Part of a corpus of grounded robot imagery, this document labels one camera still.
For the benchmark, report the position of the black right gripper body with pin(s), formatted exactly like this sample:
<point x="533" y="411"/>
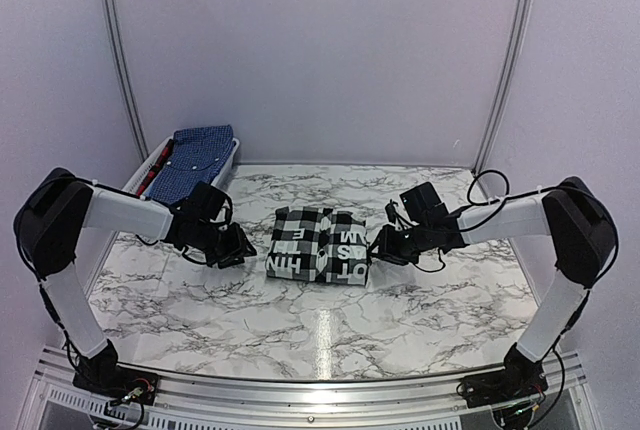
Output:
<point x="404" y="249"/>

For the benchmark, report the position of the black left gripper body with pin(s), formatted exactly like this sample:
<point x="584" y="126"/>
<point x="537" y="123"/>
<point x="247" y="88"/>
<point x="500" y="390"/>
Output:
<point x="227" y="248"/>

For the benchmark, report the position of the black white checked shirt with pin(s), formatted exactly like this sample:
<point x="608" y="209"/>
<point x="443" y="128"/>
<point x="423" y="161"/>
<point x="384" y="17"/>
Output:
<point x="319" y="245"/>

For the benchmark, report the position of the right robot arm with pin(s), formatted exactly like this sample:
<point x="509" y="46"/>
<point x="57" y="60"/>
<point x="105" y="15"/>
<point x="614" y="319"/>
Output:
<point x="581" y="230"/>

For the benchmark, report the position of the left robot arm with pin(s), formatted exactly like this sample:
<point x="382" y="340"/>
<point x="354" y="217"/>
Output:
<point x="48" y="229"/>

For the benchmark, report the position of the blue gingham shirt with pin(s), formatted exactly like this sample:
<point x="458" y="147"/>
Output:
<point x="198" y="155"/>

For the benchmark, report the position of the white plastic basket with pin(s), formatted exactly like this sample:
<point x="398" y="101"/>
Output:
<point x="134" y="181"/>

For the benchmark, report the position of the red black plaid shirt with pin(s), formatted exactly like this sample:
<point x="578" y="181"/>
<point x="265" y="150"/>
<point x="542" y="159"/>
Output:
<point x="156" y="167"/>

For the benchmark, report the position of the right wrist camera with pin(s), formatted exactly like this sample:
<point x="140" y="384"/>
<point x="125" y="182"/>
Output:
<point x="392" y="214"/>

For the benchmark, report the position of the aluminium front frame rail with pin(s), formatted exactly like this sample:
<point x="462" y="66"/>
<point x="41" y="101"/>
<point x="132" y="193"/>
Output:
<point x="191" y="401"/>

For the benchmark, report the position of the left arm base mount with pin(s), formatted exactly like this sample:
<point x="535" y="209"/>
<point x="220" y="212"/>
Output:
<point x="126" y="381"/>

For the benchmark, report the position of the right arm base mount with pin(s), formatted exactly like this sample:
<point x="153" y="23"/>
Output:
<point x="500" y="386"/>

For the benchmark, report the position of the left aluminium corner post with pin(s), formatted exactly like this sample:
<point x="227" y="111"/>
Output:
<point x="123" y="77"/>

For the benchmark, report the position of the aluminium corner post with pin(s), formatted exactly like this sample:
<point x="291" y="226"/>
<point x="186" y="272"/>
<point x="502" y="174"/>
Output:
<point x="499" y="102"/>
<point x="123" y="77"/>

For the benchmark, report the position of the right aluminium corner post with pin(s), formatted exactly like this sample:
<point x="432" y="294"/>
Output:
<point x="499" y="102"/>

